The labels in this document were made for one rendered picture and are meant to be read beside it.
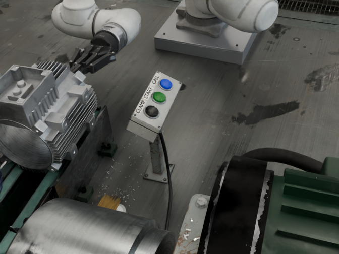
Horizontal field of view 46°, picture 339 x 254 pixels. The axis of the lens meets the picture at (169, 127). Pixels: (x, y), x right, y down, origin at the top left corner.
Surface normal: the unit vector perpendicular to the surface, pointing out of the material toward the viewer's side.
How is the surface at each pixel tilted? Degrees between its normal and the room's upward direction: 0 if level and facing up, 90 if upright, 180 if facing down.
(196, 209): 0
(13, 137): 62
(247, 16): 85
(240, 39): 2
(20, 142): 43
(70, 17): 78
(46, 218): 17
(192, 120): 0
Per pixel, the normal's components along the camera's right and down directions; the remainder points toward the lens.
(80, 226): 0.04, -0.88
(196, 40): -0.08, -0.70
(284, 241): -0.17, -0.41
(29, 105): 0.95, 0.18
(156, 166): -0.30, 0.67
